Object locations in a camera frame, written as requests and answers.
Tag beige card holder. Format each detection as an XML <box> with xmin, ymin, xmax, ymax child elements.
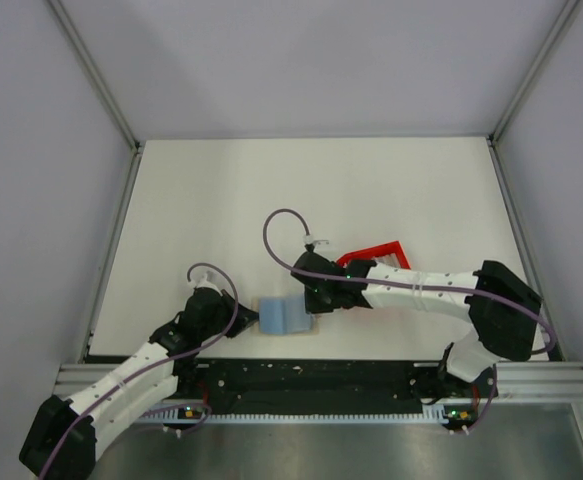
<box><xmin>257</xmin><ymin>295</ymin><xmax>315</xmax><ymax>336</ymax></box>

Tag grey credit card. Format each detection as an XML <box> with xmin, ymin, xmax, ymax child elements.
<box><xmin>284</xmin><ymin>295</ymin><xmax>313</xmax><ymax>335</ymax></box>

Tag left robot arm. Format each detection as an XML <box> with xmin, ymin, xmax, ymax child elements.
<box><xmin>19</xmin><ymin>287</ymin><xmax>258</xmax><ymax>479</ymax></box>

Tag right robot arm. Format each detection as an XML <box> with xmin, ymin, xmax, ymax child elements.
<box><xmin>291</xmin><ymin>251</ymin><xmax>542</xmax><ymax>396</ymax></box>

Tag stack of upright cards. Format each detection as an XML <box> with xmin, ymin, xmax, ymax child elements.
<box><xmin>374</xmin><ymin>254</ymin><xmax>401</xmax><ymax>268</ymax></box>

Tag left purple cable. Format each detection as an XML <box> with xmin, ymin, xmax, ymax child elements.
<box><xmin>38</xmin><ymin>262</ymin><xmax>240</xmax><ymax>480</ymax></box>

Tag purple cable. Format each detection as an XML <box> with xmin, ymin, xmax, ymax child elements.
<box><xmin>263</xmin><ymin>208</ymin><xmax>557</xmax><ymax>355</ymax></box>
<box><xmin>38</xmin><ymin>262</ymin><xmax>240</xmax><ymax>480</ymax></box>

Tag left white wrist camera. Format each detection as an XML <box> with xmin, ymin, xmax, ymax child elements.
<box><xmin>187</xmin><ymin>271</ymin><xmax>222</xmax><ymax>295</ymax></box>

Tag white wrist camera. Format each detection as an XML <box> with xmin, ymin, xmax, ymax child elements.
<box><xmin>187</xmin><ymin>271</ymin><xmax>222</xmax><ymax>295</ymax></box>
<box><xmin>302</xmin><ymin>234</ymin><xmax>332</xmax><ymax>252</ymax></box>

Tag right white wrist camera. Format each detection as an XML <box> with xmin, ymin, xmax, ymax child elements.
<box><xmin>302</xmin><ymin>234</ymin><xmax>332</xmax><ymax>252</ymax></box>

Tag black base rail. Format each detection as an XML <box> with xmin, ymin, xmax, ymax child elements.
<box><xmin>173</xmin><ymin>358</ymin><xmax>493</xmax><ymax>414</ymax></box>

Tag white slotted cable duct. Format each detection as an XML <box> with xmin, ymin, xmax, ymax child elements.
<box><xmin>135</xmin><ymin>402</ymin><xmax>477</xmax><ymax>427</ymax></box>

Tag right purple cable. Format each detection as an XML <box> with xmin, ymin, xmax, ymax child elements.
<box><xmin>263</xmin><ymin>208</ymin><xmax>557</xmax><ymax>355</ymax></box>

